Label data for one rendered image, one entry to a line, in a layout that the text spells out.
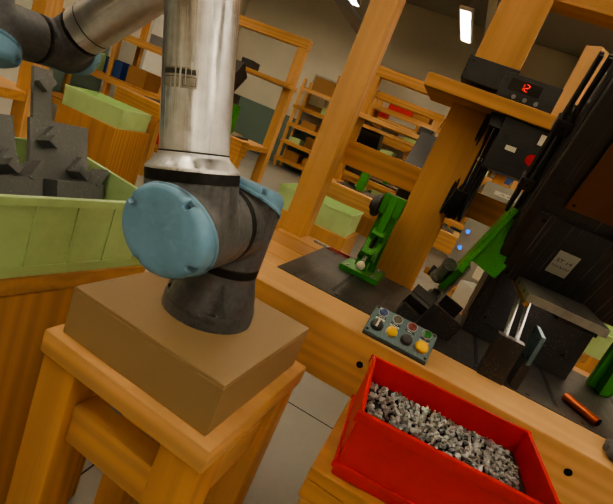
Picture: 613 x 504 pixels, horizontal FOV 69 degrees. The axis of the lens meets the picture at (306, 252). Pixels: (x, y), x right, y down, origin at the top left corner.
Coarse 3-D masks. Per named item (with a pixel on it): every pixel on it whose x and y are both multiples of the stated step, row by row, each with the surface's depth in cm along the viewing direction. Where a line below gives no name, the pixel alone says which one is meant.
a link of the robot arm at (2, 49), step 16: (0, 0) 61; (0, 16) 61; (16, 16) 63; (32, 16) 66; (0, 32) 61; (16, 32) 63; (32, 32) 65; (48, 32) 68; (0, 48) 61; (16, 48) 63; (32, 48) 67; (48, 48) 69; (0, 64) 64; (16, 64) 65
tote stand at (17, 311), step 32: (0, 288) 84; (32, 288) 90; (64, 288) 97; (0, 320) 87; (32, 320) 93; (64, 320) 100; (0, 352) 90; (32, 352) 97; (0, 384) 94; (32, 384) 101; (0, 416) 98; (0, 448) 102; (0, 480) 107
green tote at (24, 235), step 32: (128, 192) 114; (0, 224) 79; (32, 224) 84; (64, 224) 90; (96, 224) 96; (0, 256) 82; (32, 256) 87; (64, 256) 93; (96, 256) 100; (128, 256) 108
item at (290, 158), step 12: (312, 84) 1100; (300, 96) 1069; (324, 96) 1044; (300, 108) 1067; (324, 108) 1056; (384, 120) 1005; (312, 132) 1065; (288, 144) 1090; (300, 144) 1098; (312, 144) 1081; (276, 156) 1104; (288, 156) 1106; (300, 156) 1104; (300, 168) 1088
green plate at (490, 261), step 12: (504, 216) 109; (492, 228) 112; (504, 228) 107; (480, 240) 115; (492, 240) 108; (468, 252) 118; (480, 252) 109; (492, 252) 108; (480, 264) 110; (492, 264) 109; (504, 264) 108; (492, 276) 109
